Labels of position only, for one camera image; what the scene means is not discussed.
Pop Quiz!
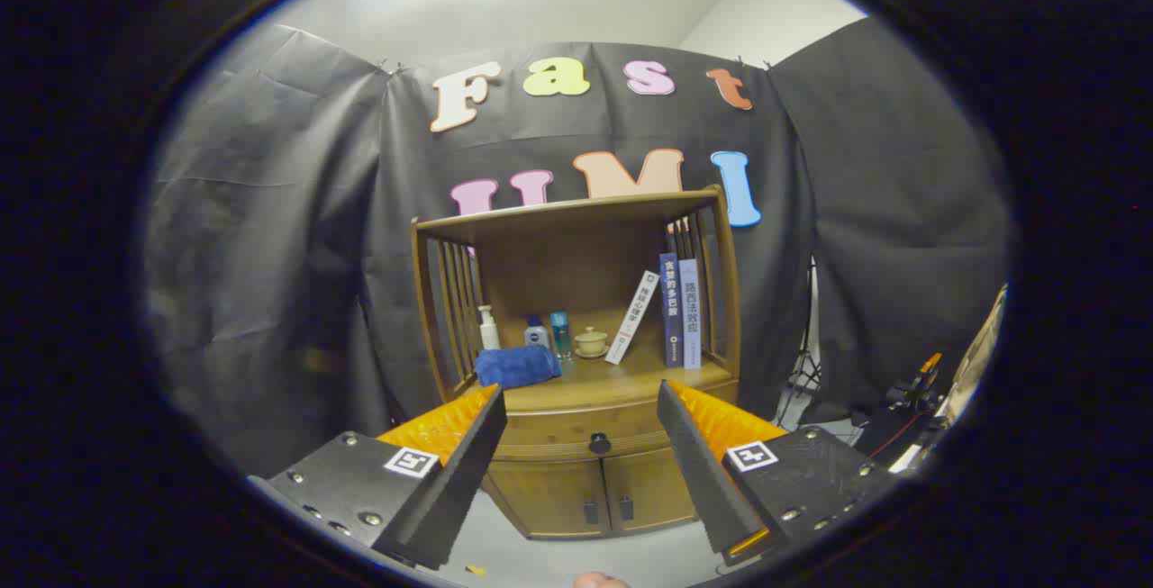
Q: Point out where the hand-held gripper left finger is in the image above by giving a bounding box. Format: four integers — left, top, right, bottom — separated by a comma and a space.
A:
248, 384, 508, 571

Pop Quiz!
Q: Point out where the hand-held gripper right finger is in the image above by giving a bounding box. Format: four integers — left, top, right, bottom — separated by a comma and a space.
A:
657, 379, 902, 568

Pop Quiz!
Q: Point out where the wooden drawer with black knob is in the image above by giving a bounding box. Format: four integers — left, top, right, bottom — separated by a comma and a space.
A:
494, 399, 685, 463

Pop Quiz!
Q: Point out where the wooden cabinet with shelf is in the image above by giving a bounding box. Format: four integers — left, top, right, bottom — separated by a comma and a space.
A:
412, 185, 742, 541

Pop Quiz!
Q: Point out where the blue rolled towel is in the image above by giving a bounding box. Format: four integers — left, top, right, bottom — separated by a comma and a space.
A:
474, 345, 562, 389

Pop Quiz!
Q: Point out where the black tripod stand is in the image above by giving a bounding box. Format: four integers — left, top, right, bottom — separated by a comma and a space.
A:
775, 259, 822, 427

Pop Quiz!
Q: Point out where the lavender book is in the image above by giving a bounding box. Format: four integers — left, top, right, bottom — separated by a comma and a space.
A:
678, 258, 703, 370

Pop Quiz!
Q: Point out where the dark blue book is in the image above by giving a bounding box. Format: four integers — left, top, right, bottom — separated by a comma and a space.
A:
659, 252, 685, 367

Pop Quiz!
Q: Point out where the white book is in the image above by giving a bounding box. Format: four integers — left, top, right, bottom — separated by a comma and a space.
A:
604, 270, 661, 366

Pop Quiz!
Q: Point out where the black and orange device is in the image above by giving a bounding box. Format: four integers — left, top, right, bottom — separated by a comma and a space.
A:
856, 352, 947, 467

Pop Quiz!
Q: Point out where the black backdrop cloth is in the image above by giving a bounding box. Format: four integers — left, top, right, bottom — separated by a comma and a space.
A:
144, 16, 1014, 481

